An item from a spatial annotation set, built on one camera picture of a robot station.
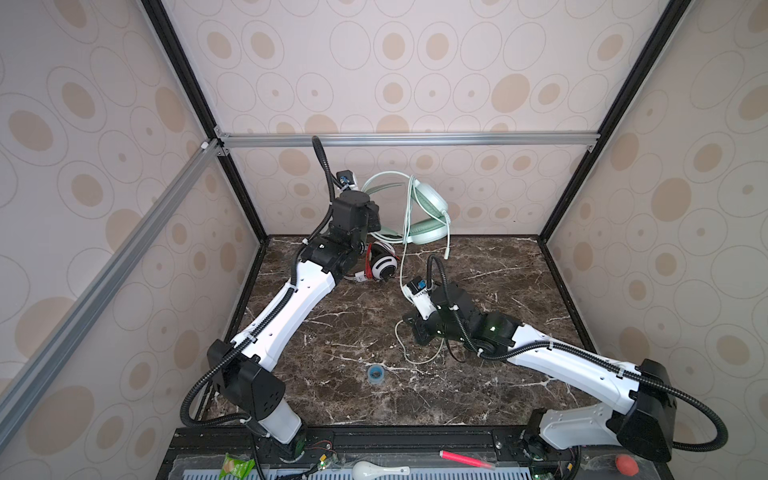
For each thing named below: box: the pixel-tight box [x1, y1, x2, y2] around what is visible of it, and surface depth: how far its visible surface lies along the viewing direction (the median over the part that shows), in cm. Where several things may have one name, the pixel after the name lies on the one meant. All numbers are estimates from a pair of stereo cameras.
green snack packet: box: [219, 452, 255, 480], surface depth 70 cm
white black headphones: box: [344, 241, 398, 282], surface depth 105 cm
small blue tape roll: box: [367, 364, 385, 384], surface depth 87 cm
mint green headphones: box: [361, 171, 452, 246], surface depth 69 cm
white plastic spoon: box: [352, 461, 411, 480], surface depth 71 cm
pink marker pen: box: [439, 450, 496, 471], surface depth 73 cm
